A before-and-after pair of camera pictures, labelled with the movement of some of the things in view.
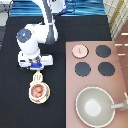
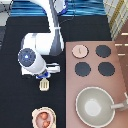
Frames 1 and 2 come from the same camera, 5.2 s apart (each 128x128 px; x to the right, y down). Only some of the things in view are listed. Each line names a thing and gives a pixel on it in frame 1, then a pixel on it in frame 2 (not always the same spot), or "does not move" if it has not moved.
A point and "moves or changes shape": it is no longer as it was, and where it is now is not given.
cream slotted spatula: (37, 77) moves or changes shape
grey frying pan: (95, 107) does not move
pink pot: (39, 91) to (43, 117)
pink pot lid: (80, 51) does not move
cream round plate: (39, 92) to (42, 109)
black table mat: (17, 110) does not move
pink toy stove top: (100, 68) does not move
